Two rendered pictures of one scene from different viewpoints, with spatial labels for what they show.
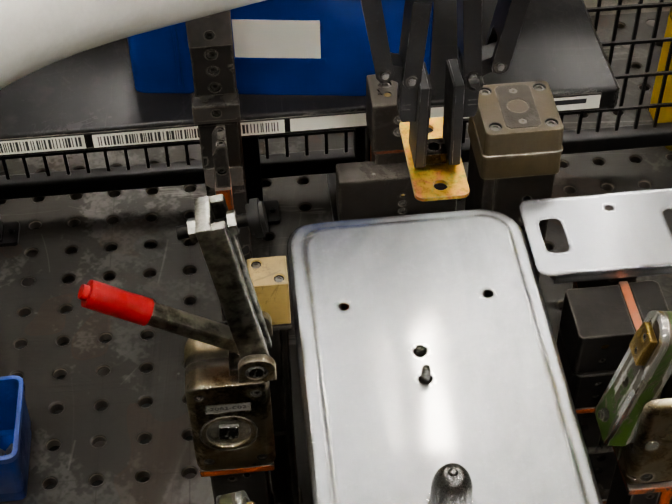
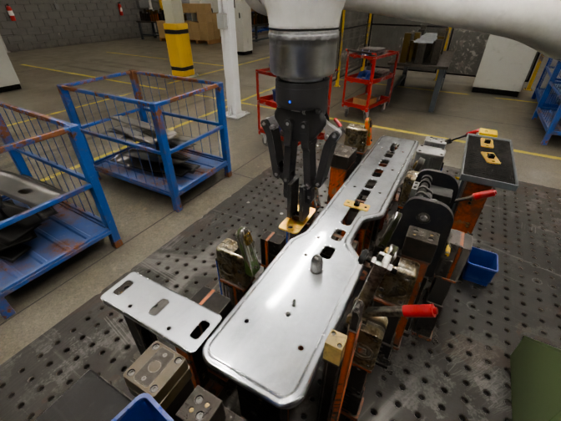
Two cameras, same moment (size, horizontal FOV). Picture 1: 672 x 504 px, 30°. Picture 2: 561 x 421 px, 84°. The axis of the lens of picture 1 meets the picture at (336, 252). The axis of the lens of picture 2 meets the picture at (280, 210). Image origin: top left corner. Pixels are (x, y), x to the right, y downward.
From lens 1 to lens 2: 1.10 m
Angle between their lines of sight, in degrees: 94
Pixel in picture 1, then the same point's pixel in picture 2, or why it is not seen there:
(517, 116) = (163, 358)
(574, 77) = (93, 390)
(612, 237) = (184, 316)
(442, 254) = (245, 347)
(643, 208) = (159, 320)
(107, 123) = not seen: outside the picture
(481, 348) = (268, 303)
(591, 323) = (222, 301)
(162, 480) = not seen: outside the picture
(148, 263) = not seen: outside the picture
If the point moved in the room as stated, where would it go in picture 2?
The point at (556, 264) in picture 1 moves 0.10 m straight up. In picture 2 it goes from (213, 317) to (207, 286)
